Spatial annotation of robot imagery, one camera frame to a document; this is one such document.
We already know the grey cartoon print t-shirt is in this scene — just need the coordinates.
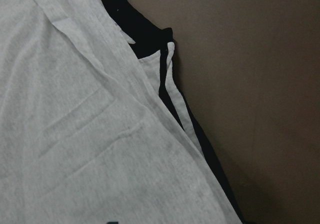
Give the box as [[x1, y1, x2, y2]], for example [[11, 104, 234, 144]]
[[0, 0, 244, 223]]

